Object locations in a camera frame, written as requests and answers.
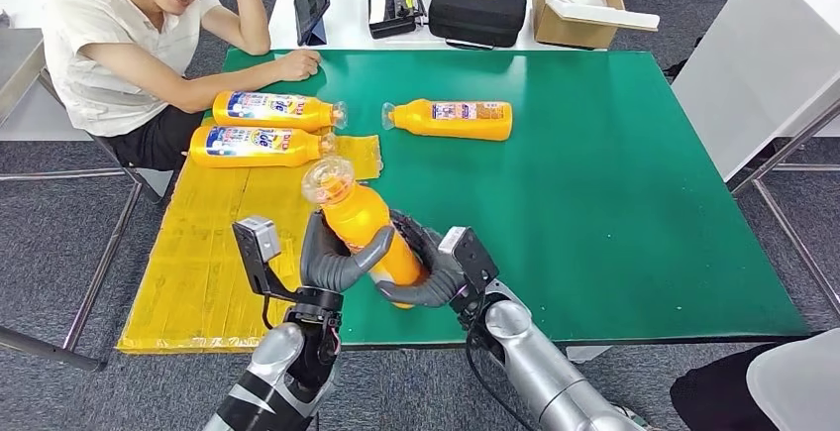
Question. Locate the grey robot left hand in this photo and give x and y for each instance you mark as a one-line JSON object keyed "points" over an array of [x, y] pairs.
{"points": [[321, 270]]}

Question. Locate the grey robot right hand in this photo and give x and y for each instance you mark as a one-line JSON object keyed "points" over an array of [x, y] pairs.
{"points": [[440, 290]]}

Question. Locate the person's right hand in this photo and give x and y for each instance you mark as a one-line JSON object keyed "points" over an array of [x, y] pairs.
{"points": [[300, 65]]}

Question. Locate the orange detergent bottle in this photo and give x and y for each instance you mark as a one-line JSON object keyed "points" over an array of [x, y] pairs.
{"points": [[315, 116], [357, 218], [420, 123], [302, 152]]}

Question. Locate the person's left forearm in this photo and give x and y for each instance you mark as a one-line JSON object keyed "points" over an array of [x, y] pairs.
{"points": [[252, 18]]}

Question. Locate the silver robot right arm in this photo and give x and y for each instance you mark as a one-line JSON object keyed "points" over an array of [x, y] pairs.
{"points": [[551, 375]]}

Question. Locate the person's right forearm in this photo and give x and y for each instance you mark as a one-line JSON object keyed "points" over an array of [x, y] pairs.
{"points": [[230, 86]]}

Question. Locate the black tablet on stand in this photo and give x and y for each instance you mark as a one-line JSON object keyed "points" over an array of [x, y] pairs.
{"points": [[312, 1]]}

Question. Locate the black label printer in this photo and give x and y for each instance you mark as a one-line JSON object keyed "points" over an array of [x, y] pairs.
{"points": [[395, 14]]}

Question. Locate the yellow taped mat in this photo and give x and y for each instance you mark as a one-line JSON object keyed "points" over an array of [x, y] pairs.
{"points": [[184, 283]]}

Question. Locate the person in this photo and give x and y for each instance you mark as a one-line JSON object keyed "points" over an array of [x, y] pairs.
{"points": [[787, 388], [98, 54]]}

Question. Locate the black carrying case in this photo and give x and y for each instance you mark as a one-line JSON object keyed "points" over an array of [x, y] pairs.
{"points": [[478, 11]]}

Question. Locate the grey stool seat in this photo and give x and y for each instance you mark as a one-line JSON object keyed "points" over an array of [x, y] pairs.
{"points": [[155, 184]]}

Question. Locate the cardboard box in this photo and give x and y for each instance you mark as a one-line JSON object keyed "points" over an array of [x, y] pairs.
{"points": [[569, 34]]}

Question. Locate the white foam sheet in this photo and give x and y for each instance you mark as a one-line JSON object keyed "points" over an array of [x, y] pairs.
{"points": [[596, 13]]}

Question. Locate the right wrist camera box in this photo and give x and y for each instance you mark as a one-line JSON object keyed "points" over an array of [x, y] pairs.
{"points": [[472, 264]]}

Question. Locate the white table bracket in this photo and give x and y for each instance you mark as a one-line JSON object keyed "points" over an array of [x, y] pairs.
{"points": [[587, 354]]}

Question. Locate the steel frame bench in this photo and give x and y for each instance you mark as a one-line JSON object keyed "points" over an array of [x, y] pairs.
{"points": [[16, 60]]}

